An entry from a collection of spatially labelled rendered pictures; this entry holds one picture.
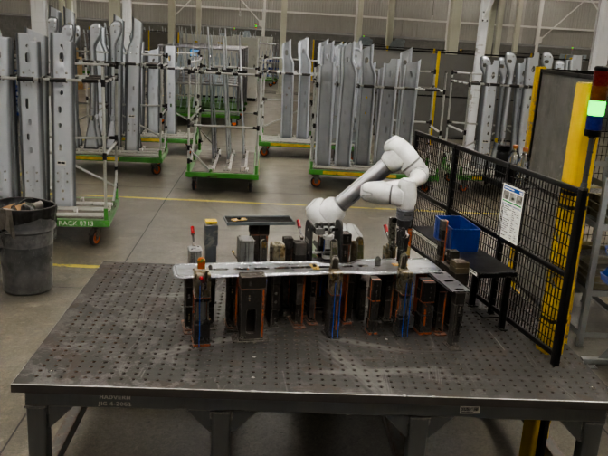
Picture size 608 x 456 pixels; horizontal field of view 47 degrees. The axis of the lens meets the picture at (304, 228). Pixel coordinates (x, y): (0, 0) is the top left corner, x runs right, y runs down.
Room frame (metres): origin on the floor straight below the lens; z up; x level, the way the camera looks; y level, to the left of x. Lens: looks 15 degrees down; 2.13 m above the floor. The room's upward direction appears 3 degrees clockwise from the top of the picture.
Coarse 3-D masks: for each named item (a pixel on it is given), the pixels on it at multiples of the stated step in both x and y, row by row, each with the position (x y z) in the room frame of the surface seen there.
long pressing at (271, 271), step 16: (176, 272) 3.19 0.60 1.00; (192, 272) 3.21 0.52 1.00; (224, 272) 3.23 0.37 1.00; (272, 272) 3.28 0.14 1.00; (288, 272) 3.29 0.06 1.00; (304, 272) 3.31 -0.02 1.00; (320, 272) 3.33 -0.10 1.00; (352, 272) 3.36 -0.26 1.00; (368, 272) 3.37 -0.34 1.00; (384, 272) 3.39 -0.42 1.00; (416, 272) 3.42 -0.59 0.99
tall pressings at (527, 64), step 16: (480, 64) 11.17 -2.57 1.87; (496, 64) 10.89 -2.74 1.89; (512, 64) 10.94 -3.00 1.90; (528, 64) 10.96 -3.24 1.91; (544, 64) 11.01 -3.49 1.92; (560, 64) 11.25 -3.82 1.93; (576, 64) 10.79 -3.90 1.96; (496, 80) 10.88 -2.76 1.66; (512, 80) 10.94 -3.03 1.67; (528, 80) 10.92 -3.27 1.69; (480, 96) 11.15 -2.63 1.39; (496, 96) 10.92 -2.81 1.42; (528, 96) 10.90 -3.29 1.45; (480, 112) 10.88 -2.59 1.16; (512, 112) 11.17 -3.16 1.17; (528, 112) 10.88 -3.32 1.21; (480, 128) 10.84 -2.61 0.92; (496, 128) 11.13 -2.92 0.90; (512, 128) 11.15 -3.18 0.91; (480, 144) 10.78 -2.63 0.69; (496, 144) 11.08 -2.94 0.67; (512, 144) 11.11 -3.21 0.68; (480, 160) 10.76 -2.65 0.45
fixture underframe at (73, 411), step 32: (32, 416) 2.62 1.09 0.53; (224, 416) 2.67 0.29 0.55; (384, 416) 3.34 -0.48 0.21; (416, 416) 2.72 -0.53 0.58; (448, 416) 2.74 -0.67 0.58; (480, 416) 2.73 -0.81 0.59; (512, 416) 2.74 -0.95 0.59; (544, 416) 2.75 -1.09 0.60; (576, 416) 2.75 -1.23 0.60; (32, 448) 2.62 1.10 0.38; (64, 448) 2.91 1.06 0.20; (224, 448) 2.67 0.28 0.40; (416, 448) 2.71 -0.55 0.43; (576, 448) 2.81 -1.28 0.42
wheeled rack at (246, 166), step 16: (224, 112) 11.25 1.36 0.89; (240, 112) 11.26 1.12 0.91; (256, 112) 11.29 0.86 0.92; (256, 128) 9.47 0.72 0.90; (256, 144) 9.48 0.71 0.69; (192, 160) 10.24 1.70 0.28; (208, 160) 10.28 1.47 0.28; (224, 160) 10.37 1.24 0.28; (240, 160) 10.44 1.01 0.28; (256, 160) 9.47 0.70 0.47; (192, 176) 9.38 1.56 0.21; (208, 176) 9.40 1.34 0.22; (224, 176) 9.41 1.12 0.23; (240, 176) 9.43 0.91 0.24; (256, 176) 9.44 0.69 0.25
